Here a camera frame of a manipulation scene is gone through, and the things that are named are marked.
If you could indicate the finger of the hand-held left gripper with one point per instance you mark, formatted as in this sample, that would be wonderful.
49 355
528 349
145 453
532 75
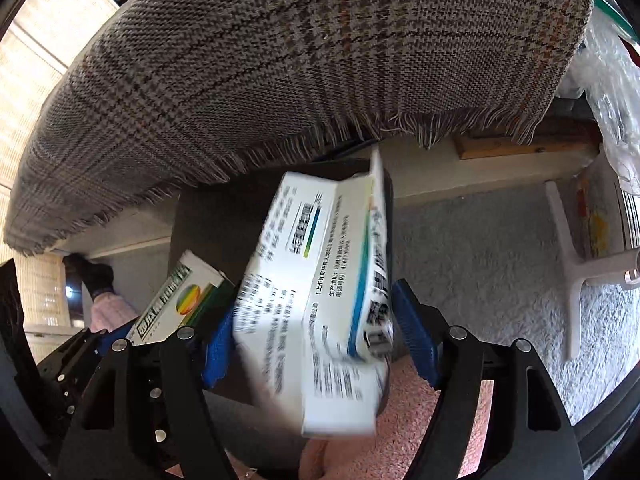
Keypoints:
65 375

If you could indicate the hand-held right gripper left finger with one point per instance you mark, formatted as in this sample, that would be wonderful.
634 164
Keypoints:
219 355

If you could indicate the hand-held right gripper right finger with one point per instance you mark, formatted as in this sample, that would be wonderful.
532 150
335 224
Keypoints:
417 345

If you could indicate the green and white medicine box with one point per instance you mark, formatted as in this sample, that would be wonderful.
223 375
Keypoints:
170 300

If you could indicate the black trash bin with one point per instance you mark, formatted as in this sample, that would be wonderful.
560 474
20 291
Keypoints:
215 230

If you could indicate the person's black sock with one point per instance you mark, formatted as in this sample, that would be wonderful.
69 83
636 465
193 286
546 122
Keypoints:
92 270

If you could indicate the grey fluffy rug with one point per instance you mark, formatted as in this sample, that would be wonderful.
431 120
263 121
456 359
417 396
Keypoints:
500 270

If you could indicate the white plastic stool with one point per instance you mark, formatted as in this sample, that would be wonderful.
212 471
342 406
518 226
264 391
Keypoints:
570 260

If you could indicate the wooden board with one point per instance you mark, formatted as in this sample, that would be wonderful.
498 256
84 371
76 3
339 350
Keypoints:
525 147

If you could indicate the plaid woven blanket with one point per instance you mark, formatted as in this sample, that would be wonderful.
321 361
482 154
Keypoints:
300 60

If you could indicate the clear plastic bag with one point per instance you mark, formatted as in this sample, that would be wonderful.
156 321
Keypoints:
615 110

